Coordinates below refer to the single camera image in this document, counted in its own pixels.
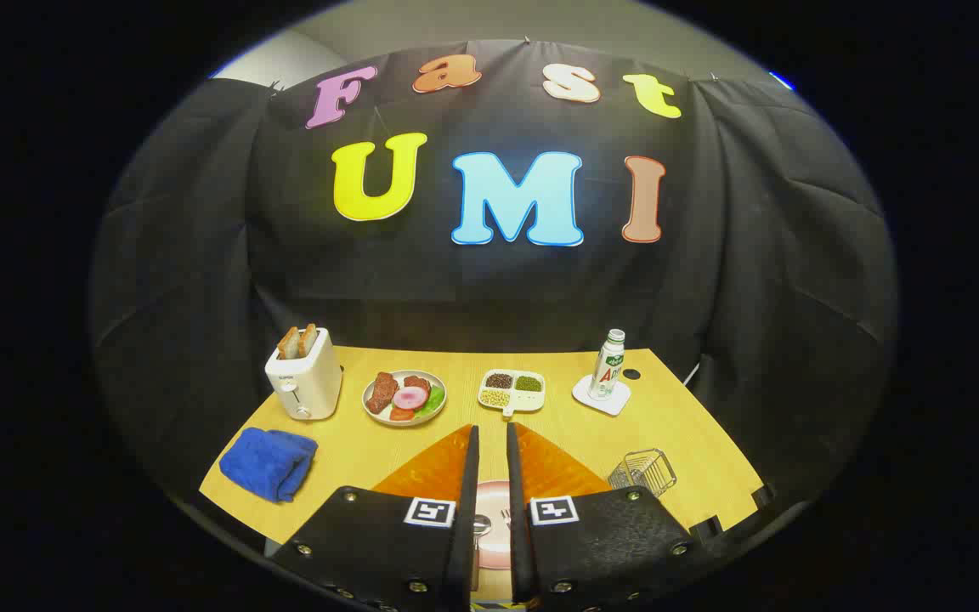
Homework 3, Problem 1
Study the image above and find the white divided bean dish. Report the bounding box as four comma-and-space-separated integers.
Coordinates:
478, 369, 546, 418

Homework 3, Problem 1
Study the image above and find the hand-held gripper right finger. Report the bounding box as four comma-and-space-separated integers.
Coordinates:
504, 422, 704, 612

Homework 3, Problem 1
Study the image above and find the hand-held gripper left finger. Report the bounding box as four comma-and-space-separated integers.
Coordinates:
271, 423, 481, 612

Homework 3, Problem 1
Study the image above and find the metal wire basket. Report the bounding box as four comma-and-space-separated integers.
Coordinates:
608, 449, 678, 498

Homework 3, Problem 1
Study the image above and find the black backdrop cloth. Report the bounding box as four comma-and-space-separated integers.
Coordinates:
90, 38, 898, 545

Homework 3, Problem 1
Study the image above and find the white square coaster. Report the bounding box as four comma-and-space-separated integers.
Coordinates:
572, 374, 632, 417

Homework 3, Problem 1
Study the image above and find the large brown meat slab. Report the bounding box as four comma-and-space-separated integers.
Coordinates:
366, 371, 399, 415

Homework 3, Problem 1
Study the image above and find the white drink bottle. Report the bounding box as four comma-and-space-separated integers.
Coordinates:
588, 329, 626, 401

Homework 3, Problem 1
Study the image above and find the round grey food plate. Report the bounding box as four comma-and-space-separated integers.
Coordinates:
362, 369, 448, 427

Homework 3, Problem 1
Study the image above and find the blue folded towel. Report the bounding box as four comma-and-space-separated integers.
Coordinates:
219, 428, 319, 504

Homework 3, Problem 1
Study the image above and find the pink round plate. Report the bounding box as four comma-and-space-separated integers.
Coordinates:
474, 480, 514, 570

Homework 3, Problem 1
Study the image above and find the white toaster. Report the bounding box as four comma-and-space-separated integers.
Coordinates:
264, 327, 343, 421

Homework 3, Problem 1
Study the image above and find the wooden handled metal spoon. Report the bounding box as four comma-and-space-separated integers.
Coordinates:
473, 514, 493, 590

